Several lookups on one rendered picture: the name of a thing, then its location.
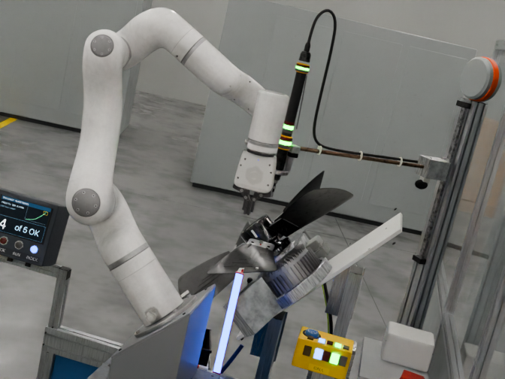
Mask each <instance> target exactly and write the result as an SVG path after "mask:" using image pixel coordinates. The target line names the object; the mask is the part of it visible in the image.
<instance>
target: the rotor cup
mask: <svg viewBox="0 0 505 379"><path fill-rule="evenodd" d="M267 218H268V219H269V220H270V222H271V223H274V222H273V221H272V220H271V218H270V217H269V216H268V215H267V214H266V215H264V216H262V217H260V218H258V219H257V220H256V221H255V222H253V223H251V224H250V225H249V226H248V227H246V228H245V229H244V230H243V231H242V232H241V233H240V236H241V237H242V239H243V240H244V241H245V242H246V243H247V242H248V240H249V239H251V238H253V239H256V240H259V241H260V240H263V241H264V242H267V243H270V244H273V245H274V250H273V252H274V257H275V256H276V255H278V254H279V253H280V252H282V251H283V250H284V249H286V248H287V247H288V246H289V245H290V244H291V242H292V241H291V240H290V238H284V239H282V240H281V239H280V238H279V233H278V232H275V231H274V230H272V229H269V228H268V227H269V226H270V223H269V222H268V220H267ZM253 224H254V225H253ZM252 230H253V231H254V233H256V235H257V236H258V237H257V238H256V237H255V236H254V234H253V233H252V232H251V231H252Z"/></svg>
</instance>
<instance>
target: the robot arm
mask: <svg viewBox="0 0 505 379"><path fill-rule="evenodd" d="M159 48H164V49H166V50H167V51H168V52H169V53H170V54H171V55H172V56H174V57H175V58H176V59H177V60H178V61H179V62H180V63H182V64H183V65H184V66H185V67H186V68H187V69H189V70H190V71H191V72H192V73H193V74H194V75H195V76H196V77H197V78H198V79H199V80H201V81H202V82H203V83H204V84H205V85H206V86H208V87H209V88H210V89H211V90H213V91H214V92H215V93H216V94H218V95H220V96H223V97H225V98H227V99H229V100H230V101H232V102H234V103H235V104H236V105H238V106H240V107H241V108H243V109H244V110H245V111H246V112H247V113H248V114H250V115H251V116H252V122H251V125H250V129H249V135H248V139H246V140H245V144H246V145H247V147H248V148H247V149H245V150H243V153H242V155H241V158H240V161H239V164H238V167H237V172H236V175H235V179H234V185H233V188H234V189H236V190H238V191H240V193H241V194H242V196H243V198H244V201H243V207H242V210H244V212H243V214H247V215H250V214H251V212H253V211H254V207H255V203H256V201H257V200H258V199H260V198H261V197H264V198H270V197H271V196H272V191H271V189H272V187H273V184H274V177H275V172H276V166H277V157H276V156H275V155H274V154H275V153H277V150H278V146H279V142H280V136H281V133H282V129H283V124H284V120H285V117H286V110H287V107H288V103H289V97H288V96H287V95H286V94H283V93H281V92H276V91H273V90H268V89H264V88H263V87H262V86H261V85H260V84H259V83H257V82H256V81H255V80H254V79H252V78H251V77H250V76H249V75H248V74H246V73H244V72H243V71H241V70H240V69H239V68H237V67H236V66H235V65H233V64H232V63H231V62H230V61H229V60H228V59H227V58H226V57H225V56H224V55H222V54H221V53H220V52H219V51H218V50H217V49H216V48H215V47H214V46H213V45H212V44H211V43H210V42H209V41H208V40H207V39H206V38H204V37H203V36H202V35H201V34H200V33H199V32H197V31H196V30H195V29H194V28H193V27H192V26H191V25H190V24H188V23H187V22H186V21H185V20H184V19H183V18H182V17H181V16H180V15H179V14H177V13H176V12H174V11H173V10H171V9H168V8H153V9H150V10H148V11H144V12H143V13H141V14H138V15H137V16H136V17H134V18H133V19H132V20H131V21H129V22H128V23H127V24H126V25H125V26H124V27H123V28H122V29H120V30H119V31H118V32H117V33H115V32H113V31H111V30H108V29H101V30H98V31H96V32H93V33H92V34H91V35H90V36H89V37H88V38H87V39H86V43H85V45H84V49H83V117H82V126H81V133H80V142H79V146H78V149H77V155H76V157H75V161H74V165H73V168H72V171H71V176H70V180H69V182H68V188H67V192H66V199H65V200H66V208H67V210H68V212H69V214H70V216H71V217H72V218H73V219H74V220H76V221H77V222H79V223H81V224H84V225H89V227H90V229H91V231H92V234H93V236H94V239H95V242H96V245H97V248H98V251H99V253H100V254H101V257H102V259H103V260H104V262H105V264H106V265H107V267H108V268H109V270H110V272H111V273H112V275H113V276H114V278H115V279H116V282H117V283H118V284H119V286H120V288H121V289H122V291H123V292H124V294H125V296H126V297H127V299H128V300H129V302H130V303H131V305H132V307H133V308H134V310H135V311H136V313H137V315H138V316H139V317H140V319H141V321H142V323H143V325H142V326H141V327H140V328H139V329H138V330H137V331H136V332H135V333H134V335H135V337H136V338H140V337H143V336H145V335H147V334H149V333H151V332H153V331H155V330H156V329H158V328H160V327H161V326H163V325H165V324H166V323H168V322H169V321H171V320H172V319H174V318H175V317H177V316H178V315H180V314H181V313H183V312H184V311H185V310H186V309H187V308H189V307H190V306H191V305H193V304H194V303H195V302H196V300H197V297H196V295H192V296H191V294H189V295H188V296H187V298H184V299H182V298H181V297H180V294H179V293H178V292H177V290H176V288H175V287H174V285H173V284H172V282H171V280H170V278H169V277H168V276H167V274H166V272H165V270H164V269H163V267H162V266H161V264H160V263H159V261H158V260H157V258H156V256H155V254H154V253H153V251H152V250H151V248H150V247H149V245H148V243H147V242H146V240H145V239H144V237H143V235H142V234H141V232H140V230H139V228H138V226H137V224H136V222H135V219H134V217H133V215H132V213H131V211H130V208H129V206H128V204H127V202H126V201H125V199H124V197H123V195H122V193H121V192H120V191H119V190H118V188H117V187H116V186H115V185H114V184H113V172H114V166H115V161H116V153H117V148H118V143H119V133H120V126H121V119H122V72H123V71H125V70H127V69H129V68H131V67H133V66H135V65H137V64H138V63H139V62H141V61H142V60H143V59H145V58H146V57H147V56H149V55H150V54H151V53H152V52H154V51H155V50H157V49H159ZM250 190H252V191H255V192H254V195H253V197H252V198H251V200H250V196H249V191H250Z"/></svg>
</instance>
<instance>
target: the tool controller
mask: <svg viewBox="0 0 505 379"><path fill-rule="evenodd" d="M0 214H3V215H6V216H9V217H13V218H12V221H11V225H10V228H9V231H8V233H5V232H0V237H2V236H6V237H7V238H8V243H7V244H6V245H2V244H0V255H2V256H6V257H7V261H9V262H13V260H14V259H16V260H19V261H22V262H25V266H27V267H31V264H33V265H37V266H40V267H44V266H52V265H54V264H56V260H57V257H58V255H59V249H60V247H61V243H62V239H63V235H64V233H65V228H66V225H67V222H68V217H69V212H68V210H67V208H66V206H65V205H61V204H57V203H55V202H50V201H47V200H43V199H39V198H36V197H33V196H28V195H25V194H22V193H17V192H14V191H11V190H9V189H3V188H1V187H0ZM16 241H22V242H23V248H22V249H20V250H18V249H16V248H15V246H14V245H15V242H16ZM32 245H37V246H38V248H39V251H38V252H37V253H36V254H33V253H31V252H30V247H31V246H32Z"/></svg>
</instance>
